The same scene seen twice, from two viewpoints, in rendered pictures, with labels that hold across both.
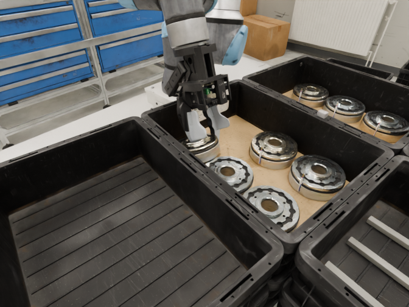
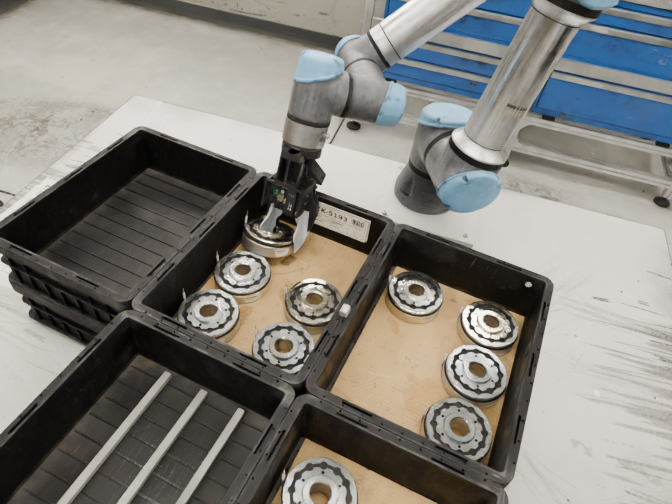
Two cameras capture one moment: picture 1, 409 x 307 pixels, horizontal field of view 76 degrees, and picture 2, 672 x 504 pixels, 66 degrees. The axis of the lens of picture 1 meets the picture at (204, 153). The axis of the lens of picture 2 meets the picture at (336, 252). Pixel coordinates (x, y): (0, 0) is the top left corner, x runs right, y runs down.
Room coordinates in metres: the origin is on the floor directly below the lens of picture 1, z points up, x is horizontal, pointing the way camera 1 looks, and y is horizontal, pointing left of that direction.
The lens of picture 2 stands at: (0.18, -0.66, 1.58)
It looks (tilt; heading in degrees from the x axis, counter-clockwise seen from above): 46 degrees down; 57
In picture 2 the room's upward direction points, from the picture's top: 8 degrees clockwise
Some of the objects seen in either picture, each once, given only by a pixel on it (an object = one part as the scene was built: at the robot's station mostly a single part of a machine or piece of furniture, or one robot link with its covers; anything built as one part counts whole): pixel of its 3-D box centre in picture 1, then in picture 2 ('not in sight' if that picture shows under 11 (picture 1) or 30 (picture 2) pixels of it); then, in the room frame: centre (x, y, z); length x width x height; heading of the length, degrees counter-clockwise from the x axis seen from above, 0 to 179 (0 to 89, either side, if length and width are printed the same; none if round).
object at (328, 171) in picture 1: (318, 169); (283, 346); (0.38, -0.23, 0.86); 0.05 x 0.05 x 0.01
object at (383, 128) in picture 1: (386, 121); (458, 429); (0.56, -0.46, 0.86); 0.10 x 0.10 x 0.01
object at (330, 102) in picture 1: (345, 104); (476, 371); (0.65, -0.39, 0.86); 0.10 x 0.10 x 0.01
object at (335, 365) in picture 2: (330, 110); (434, 350); (0.60, -0.33, 0.87); 0.40 x 0.30 x 0.11; 38
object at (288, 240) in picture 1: (254, 136); (276, 263); (0.42, -0.10, 0.92); 0.40 x 0.30 x 0.02; 38
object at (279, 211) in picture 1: (269, 205); (208, 311); (0.29, -0.11, 0.86); 0.05 x 0.05 x 0.01
